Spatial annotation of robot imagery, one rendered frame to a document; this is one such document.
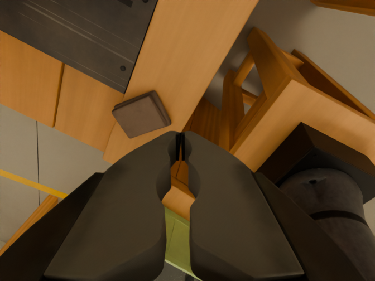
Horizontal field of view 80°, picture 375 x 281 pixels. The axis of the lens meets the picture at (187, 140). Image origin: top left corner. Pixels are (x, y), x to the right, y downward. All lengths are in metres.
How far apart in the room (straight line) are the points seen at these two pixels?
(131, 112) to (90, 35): 0.15
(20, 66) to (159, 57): 0.31
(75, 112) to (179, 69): 0.28
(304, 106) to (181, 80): 0.26
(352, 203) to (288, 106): 0.21
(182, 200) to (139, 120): 0.41
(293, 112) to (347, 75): 1.00
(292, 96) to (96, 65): 0.39
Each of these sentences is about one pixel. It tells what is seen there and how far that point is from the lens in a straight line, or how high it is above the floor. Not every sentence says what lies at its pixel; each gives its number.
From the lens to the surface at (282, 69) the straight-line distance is 0.58.
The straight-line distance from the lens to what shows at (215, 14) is 0.41.
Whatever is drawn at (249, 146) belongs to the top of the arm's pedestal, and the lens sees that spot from 0.56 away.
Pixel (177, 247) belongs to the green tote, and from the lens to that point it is 0.80.
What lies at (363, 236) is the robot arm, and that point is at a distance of 0.44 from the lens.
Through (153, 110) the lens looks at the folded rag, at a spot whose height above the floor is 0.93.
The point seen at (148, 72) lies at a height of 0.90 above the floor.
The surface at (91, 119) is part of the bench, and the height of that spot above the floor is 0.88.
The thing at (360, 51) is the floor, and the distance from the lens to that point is 1.49.
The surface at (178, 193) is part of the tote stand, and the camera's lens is 0.77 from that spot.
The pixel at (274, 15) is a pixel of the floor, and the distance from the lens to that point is 1.33.
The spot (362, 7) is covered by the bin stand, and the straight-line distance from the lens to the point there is 0.88.
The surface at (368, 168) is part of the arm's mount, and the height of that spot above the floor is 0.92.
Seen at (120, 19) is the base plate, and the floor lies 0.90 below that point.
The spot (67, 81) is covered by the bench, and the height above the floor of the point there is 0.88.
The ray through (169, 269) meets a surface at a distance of 0.99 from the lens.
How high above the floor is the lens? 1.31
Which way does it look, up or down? 55 degrees down
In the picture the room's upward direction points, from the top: 164 degrees counter-clockwise
